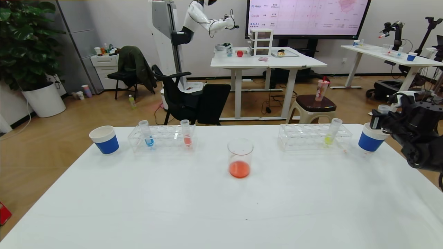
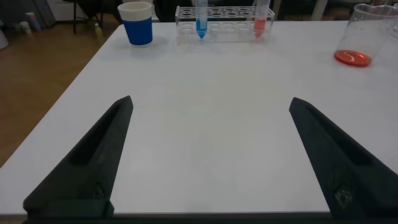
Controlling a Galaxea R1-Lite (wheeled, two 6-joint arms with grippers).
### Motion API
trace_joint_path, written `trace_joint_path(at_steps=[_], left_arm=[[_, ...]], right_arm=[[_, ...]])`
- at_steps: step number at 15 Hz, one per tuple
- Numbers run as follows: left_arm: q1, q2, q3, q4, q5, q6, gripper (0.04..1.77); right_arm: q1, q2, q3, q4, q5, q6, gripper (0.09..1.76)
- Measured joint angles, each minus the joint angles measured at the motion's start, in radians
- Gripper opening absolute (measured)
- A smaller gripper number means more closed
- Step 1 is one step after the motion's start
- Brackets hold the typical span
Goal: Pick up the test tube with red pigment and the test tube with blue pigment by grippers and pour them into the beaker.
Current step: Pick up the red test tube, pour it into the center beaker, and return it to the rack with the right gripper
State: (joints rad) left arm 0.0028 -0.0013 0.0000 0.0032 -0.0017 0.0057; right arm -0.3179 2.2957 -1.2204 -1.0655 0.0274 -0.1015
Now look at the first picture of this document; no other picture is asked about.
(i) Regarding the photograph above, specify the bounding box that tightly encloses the white plant pot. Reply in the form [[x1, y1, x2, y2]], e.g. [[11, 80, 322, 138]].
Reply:
[[21, 82, 66, 118]]

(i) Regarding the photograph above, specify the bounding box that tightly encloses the red flat object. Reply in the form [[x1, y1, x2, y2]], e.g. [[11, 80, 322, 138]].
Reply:
[[0, 202, 12, 226]]

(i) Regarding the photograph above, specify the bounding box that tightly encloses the yellow pigment test tube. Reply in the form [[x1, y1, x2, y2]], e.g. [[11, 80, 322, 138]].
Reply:
[[324, 118, 343, 146]]

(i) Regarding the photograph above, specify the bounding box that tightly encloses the white mini drawer organizer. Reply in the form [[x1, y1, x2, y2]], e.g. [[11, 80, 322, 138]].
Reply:
[[249, 29, 274, 57]]

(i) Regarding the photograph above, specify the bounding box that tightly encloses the brown top stool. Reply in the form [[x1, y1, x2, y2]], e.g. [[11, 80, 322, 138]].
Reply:
[[287, 95, 337, 124]]

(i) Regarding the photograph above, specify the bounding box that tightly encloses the black tall stand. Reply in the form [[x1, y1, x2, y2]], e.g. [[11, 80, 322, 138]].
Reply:
[[414, 17, 443, 57]]

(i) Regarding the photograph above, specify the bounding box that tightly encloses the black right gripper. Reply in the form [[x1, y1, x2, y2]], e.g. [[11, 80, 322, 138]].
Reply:
[[369, 109, 395, 132]]

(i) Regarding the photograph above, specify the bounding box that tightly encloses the white drawer cabinet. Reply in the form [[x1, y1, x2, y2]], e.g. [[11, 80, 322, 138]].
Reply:
[[91, 54, 127, 91]]

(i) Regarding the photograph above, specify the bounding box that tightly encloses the grey tray with food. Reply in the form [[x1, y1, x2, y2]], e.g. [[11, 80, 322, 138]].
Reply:
[[271, 49, 299, 58]]

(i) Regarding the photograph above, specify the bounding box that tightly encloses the black four-legged chair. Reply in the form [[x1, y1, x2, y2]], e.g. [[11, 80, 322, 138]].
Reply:
[[107, 68, 139, 101]]

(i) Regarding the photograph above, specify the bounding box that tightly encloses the large wall display screen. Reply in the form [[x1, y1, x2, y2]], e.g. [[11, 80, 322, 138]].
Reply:
[[245, 0, 372, 40]]

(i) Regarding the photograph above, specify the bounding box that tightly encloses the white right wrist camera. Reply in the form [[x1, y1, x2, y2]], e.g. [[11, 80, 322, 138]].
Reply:
[[388, 91, 416, 107]]

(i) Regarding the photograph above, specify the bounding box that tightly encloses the blue white paper cup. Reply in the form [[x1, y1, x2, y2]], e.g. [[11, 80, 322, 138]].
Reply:
[[89, 125, 120, 155], [358, 123, 390, 153]]

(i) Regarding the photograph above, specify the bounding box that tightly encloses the large green potted plant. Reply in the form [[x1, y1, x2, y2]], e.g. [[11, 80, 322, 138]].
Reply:
[[0, 0, 67, 92]]

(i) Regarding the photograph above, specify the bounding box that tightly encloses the white long desk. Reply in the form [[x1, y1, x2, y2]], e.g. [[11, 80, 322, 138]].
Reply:
[[341, 45, 443, 116]]

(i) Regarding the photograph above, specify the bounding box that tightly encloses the white humanoid robot on column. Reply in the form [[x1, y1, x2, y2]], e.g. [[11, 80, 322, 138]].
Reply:
[[149, 0, 240, 94]]

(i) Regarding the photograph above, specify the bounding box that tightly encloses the olive green jacket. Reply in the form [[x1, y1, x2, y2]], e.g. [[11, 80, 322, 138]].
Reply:
[[118, 46, 157, 94]]

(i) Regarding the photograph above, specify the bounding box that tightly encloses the blue pigment test tube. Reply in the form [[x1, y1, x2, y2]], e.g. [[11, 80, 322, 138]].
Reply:
[[139, 120, 155, 148]]

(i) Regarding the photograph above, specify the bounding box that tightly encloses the clear acrylic test tube rack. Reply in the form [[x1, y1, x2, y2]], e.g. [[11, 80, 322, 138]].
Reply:
[[278, 123, 353, 152], [128, 124, 197, 153]]

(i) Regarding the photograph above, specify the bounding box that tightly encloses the clear glass beaker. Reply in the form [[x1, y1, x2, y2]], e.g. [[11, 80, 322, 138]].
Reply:
[[227, 139, 254, 179]]

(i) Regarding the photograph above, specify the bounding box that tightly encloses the pink drink cup with straw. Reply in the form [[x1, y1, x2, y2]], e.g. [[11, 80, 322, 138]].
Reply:
[[315, 77, 330, 103]]

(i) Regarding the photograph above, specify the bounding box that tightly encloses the white double desk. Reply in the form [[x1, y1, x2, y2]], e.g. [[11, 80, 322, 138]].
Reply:
[[210, 47, 327, 121]]

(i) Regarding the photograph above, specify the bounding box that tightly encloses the black office chair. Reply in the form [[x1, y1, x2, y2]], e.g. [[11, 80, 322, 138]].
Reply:
[[152, 65, 232, 126]]

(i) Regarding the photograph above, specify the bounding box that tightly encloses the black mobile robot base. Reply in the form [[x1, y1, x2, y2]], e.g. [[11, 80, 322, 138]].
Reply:
[[366, 80, 421, 101]]

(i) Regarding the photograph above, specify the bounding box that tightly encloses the tall grey cabinet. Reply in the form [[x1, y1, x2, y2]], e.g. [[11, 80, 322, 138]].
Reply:
[[57, 0, 105, 94]]

